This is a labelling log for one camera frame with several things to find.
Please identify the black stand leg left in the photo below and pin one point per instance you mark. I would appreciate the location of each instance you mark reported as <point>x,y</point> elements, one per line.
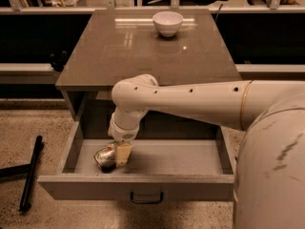
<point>28,172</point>

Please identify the grey cabinet with counter top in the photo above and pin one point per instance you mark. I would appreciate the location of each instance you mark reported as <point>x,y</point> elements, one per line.
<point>122,44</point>

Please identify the paper label inside cabinet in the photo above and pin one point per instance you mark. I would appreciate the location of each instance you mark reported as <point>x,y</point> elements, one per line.
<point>104,96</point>

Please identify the open grey top drawer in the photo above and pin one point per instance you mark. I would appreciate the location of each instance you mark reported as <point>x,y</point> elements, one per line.
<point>182,169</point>

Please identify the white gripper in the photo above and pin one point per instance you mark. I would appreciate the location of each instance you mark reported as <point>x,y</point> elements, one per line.
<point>123,133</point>

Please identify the black drawer handle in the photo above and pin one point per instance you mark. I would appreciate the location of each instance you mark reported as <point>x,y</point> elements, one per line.
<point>146,199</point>

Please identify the black clamp on rail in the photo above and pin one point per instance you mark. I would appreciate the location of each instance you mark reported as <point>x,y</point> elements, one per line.
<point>58,61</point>

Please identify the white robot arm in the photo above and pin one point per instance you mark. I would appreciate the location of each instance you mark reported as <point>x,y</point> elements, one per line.
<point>269,184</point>

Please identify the white ceramic bowl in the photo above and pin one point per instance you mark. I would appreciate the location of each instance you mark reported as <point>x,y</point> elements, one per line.
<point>167,23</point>

